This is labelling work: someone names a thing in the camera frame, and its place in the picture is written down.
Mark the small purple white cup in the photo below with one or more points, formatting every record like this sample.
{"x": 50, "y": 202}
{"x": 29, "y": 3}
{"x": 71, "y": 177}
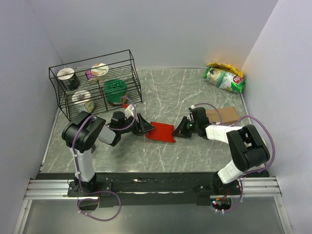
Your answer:
{"x": 89, "y": 75}

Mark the green chips bag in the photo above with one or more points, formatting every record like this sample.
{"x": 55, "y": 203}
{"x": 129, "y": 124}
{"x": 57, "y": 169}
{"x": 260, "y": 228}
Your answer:
{"x": 224, "y": 80}

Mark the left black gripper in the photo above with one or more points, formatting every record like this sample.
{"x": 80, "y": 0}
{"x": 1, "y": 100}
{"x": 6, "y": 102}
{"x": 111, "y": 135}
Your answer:
{"x": 143, "y": 126}

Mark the black wire rack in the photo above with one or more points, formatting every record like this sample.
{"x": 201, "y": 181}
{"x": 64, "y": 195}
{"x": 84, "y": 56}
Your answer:
{"x": 121, "y": 66}

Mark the red paper box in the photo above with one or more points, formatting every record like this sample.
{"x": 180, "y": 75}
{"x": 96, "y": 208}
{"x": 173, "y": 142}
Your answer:
{"x": 161, "y": 132}

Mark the white cup lower shelf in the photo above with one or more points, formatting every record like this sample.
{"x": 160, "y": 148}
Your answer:
{"x": 83, "y": 101}

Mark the yellow chips bag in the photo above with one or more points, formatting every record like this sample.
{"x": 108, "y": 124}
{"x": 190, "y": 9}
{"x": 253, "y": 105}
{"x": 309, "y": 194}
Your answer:
{"x": 226, "y": 67}

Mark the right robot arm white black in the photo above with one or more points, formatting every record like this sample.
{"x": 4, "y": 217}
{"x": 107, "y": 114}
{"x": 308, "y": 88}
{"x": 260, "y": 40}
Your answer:
{"x": 248, "y": 149}

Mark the aluminium frame rail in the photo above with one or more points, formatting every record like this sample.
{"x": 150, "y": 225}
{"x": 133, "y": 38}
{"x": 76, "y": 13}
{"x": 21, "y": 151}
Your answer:
{"x": 191, "y": 164}

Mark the brown cardboard box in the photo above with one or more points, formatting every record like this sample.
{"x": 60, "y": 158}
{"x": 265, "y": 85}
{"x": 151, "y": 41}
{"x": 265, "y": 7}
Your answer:
{"x": 229, "y": 115}

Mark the green lidded jar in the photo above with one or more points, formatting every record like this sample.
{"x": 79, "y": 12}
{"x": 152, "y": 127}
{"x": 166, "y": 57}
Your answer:
{"x": 115, "y": 90}

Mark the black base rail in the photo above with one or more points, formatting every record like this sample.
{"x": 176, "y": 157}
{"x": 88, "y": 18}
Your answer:
{"x": 114, "y": 189}

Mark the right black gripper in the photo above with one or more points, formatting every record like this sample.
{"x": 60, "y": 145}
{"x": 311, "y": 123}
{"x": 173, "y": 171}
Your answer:
{"x": 181, "y": 130}

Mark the foil lid dark cup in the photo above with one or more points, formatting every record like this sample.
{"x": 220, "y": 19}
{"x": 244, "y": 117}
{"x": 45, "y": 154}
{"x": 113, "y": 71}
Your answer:
{"x": 68, "y": 78}

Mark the white yogurt cup orange label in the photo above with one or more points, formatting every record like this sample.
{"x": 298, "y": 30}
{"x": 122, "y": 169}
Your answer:
{"x": 100, "y": 71}

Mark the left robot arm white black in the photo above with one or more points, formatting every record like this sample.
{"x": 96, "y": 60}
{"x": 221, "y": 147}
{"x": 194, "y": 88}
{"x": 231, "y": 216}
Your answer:
{"x": 82, "y": 132}

